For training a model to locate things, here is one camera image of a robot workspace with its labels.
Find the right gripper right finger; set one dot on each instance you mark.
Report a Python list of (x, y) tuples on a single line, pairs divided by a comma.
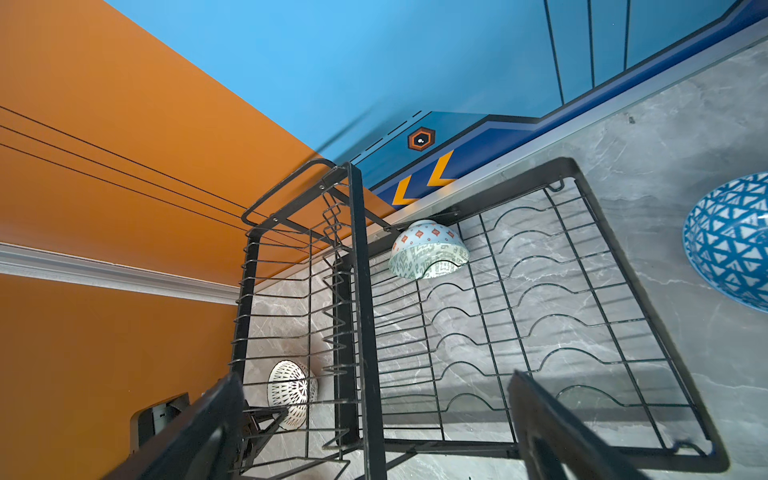
[(554, 443)]

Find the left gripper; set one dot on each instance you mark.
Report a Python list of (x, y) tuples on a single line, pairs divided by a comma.
[(146, 423)]

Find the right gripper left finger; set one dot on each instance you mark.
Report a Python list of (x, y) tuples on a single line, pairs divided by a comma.
[(201, 443)]

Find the white lattice bowl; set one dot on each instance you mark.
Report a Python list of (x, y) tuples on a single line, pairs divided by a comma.
[(293, 386)]

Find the black wire dish rack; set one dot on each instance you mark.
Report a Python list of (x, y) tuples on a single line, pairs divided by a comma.
[(413, 375)]

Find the blue triangle pattern bowl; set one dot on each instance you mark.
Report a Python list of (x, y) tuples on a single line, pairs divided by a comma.
[(725, 239)]

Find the green patterned bowl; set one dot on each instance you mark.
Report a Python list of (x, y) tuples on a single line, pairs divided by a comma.
[(426, 250)]

